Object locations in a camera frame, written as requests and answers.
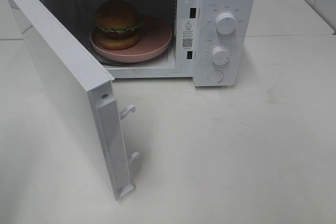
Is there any white microwave oven body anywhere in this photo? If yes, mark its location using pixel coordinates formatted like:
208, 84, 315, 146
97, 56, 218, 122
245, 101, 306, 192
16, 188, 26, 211
39, 0, 254, 87

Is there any white upper power knob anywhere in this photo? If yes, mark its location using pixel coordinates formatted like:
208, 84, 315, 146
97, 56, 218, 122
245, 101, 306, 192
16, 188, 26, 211
215, 12, 236, 35

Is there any glass microwave turntable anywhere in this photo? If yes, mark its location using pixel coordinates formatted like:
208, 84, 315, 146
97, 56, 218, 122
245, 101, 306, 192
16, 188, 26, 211
95, 51, 169, 67

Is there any white lower timer knob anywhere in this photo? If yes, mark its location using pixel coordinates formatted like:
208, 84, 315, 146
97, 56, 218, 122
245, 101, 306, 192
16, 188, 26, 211
211, 46, 230, 66

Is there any white microwave door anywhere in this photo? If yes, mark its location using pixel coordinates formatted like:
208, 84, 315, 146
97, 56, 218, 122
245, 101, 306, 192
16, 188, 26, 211
8, 0, 139, 200

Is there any white warning label sticker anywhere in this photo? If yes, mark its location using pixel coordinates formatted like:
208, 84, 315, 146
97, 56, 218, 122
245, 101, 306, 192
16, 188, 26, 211
181, 19, 196, 49

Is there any burger with lettuce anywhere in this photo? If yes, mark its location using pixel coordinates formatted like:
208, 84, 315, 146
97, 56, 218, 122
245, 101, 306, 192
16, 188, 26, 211
95, 0, 143, 50

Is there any pink round plate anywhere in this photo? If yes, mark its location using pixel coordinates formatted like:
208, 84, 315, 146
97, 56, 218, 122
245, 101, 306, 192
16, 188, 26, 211
90, 15, 173, 63

